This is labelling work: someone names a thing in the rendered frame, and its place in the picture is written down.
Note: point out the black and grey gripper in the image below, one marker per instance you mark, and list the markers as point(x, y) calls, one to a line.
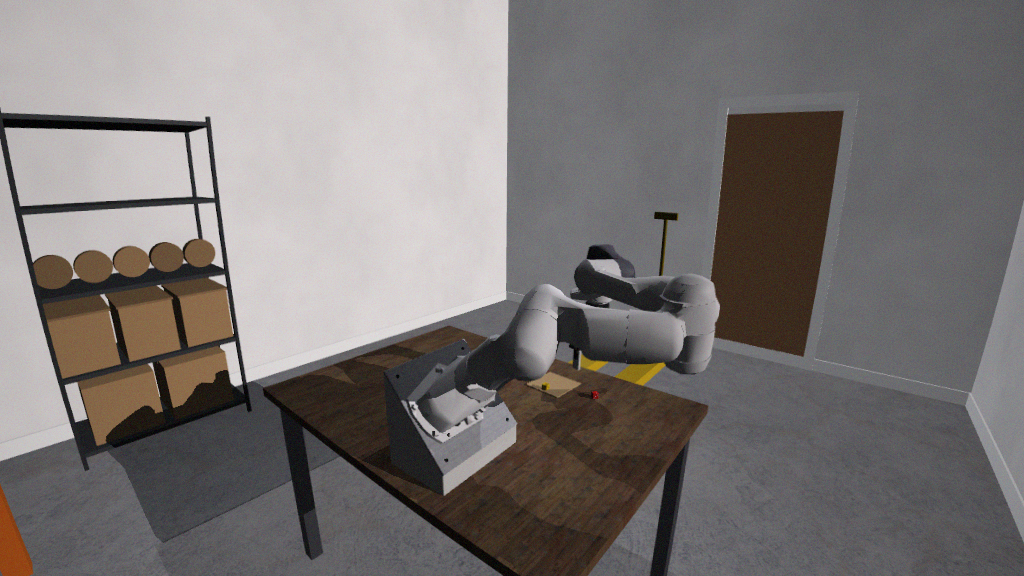
point(577, 351)

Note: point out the tan flat mat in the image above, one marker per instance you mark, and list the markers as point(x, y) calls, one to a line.
point(558, 385)

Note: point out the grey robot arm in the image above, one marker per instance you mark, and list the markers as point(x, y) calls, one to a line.
point(527, 347)

